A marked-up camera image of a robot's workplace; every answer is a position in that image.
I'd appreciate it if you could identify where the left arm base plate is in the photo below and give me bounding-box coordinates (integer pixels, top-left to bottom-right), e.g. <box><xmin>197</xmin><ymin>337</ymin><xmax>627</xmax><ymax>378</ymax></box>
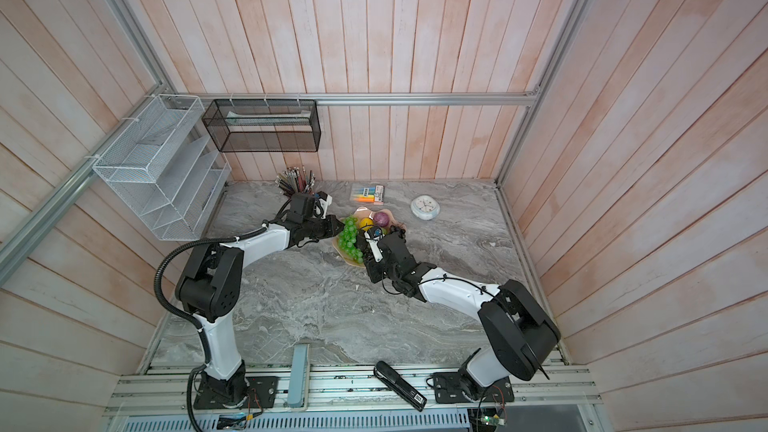
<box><xmin>192</xmin><ymin>374</ymin><xmax>279</xmax><ymax>411</ymax></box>

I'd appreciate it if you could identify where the green fake grape bunch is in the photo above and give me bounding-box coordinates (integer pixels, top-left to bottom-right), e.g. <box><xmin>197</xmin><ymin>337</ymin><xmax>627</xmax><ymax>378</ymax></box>
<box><xmin>338</xmin><ymin>216</ymin><xmax>362</xmax><ymax>263</ymax></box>

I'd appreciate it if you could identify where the white round alarm clock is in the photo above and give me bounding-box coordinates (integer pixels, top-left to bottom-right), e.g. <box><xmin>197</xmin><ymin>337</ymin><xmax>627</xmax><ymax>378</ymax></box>
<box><xmin>410</xmin><ymin>195</ymin><xmax>441</xmax><ymax>221</ymax></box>

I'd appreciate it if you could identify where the black corrugated cable hose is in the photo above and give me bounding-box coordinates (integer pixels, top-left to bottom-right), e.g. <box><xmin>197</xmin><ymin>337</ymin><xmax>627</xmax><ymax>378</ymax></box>
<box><xmin>152</xmin><ymin>197</ymin><xmax>295</xmax><ymax>432</ymax></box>

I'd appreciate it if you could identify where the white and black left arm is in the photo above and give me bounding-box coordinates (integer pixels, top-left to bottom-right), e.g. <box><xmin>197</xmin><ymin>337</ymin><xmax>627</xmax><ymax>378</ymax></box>
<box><xmin>175</xmin><ymin>192</ymin><xmax>343</xmax><ymax>408</ymax></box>

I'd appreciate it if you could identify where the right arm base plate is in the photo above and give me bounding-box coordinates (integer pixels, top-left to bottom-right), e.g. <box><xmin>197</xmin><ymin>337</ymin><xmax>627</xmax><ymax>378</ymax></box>
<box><xmin>426</xmin><ymin>372</ymin><xmax>515</xmax><ymax>404</ymax></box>

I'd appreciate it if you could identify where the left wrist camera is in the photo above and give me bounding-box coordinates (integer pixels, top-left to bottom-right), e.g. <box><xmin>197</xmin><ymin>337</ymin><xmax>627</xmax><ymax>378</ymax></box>
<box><xmin>314</xmin><ymin>191</ymin><xmax>332</xmax><ymax>219</ymax></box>

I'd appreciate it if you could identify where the yellow fake lemon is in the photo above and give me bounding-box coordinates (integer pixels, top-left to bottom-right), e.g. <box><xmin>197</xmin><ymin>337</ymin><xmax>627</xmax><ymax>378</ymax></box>
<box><xmin>359</xmin><ymin>217</ymin><xmax>375</xmax><ymax>231</ymax></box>

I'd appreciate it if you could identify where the purple fake fruit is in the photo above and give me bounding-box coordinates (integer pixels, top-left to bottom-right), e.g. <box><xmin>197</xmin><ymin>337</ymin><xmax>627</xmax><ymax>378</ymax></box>
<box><xmin>372</xmin><ymin>211</ymin><xmax>391</xmax><ymax>229</ymax></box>

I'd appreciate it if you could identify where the black stapler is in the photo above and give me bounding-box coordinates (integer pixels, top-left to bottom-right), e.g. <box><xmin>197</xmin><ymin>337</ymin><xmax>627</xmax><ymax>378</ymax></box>
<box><xmin>373</xmin><ymin>361</ymin><xmax>427</xmax><ymax>412</ymax></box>

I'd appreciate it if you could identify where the bundle of coloured pencils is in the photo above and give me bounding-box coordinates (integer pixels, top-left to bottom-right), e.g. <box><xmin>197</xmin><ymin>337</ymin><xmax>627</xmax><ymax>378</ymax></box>
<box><xmin>275</xmin><ymin>167</ymin><xmax>315</xmax><ymax>197</ymax></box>

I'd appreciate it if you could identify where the black wire mesh basket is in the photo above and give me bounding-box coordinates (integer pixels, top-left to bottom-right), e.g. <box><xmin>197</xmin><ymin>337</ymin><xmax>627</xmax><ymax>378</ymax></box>
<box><xmin>202</xmin><ymin>98</ymin><xmax>322</xmax><ymax>153</ymax></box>

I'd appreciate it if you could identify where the beige wavy fruit bowl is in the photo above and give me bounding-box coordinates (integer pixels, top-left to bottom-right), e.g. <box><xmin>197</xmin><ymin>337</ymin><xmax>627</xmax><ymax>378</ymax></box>
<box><xmin>332</xmin><ymin>207</ymin><xmax>406</xmax><ymax>267</ymax></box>

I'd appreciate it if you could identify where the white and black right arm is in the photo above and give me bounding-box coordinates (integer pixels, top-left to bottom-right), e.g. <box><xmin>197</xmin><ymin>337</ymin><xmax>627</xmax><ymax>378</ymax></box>
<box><xmin>356</xmin><ymin>229</ymin><xmax>561</xmax><ymax>402</ymax></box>

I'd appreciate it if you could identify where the grey metal bracket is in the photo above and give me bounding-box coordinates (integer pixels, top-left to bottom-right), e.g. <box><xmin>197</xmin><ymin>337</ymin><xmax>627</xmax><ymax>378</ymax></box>
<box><xmin>286</xmin><ymin>343</ymin><xmax>311</xmax><ymax>411</ymax></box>

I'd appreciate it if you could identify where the highlighter pack in plastic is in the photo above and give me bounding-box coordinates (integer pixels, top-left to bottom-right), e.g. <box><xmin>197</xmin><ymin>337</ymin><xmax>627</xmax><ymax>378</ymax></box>
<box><xmin>350</xmin><ymin>184</ymin><xmax>385</xmax><ymax>205</ymax></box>

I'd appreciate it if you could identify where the white wire mesh shelf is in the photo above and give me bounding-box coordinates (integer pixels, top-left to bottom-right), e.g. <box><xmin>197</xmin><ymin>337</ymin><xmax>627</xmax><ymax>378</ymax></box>
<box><xmin>94</xmin><ymin>95</ymin><xmax>231</xmax><ymax>242</ymax></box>

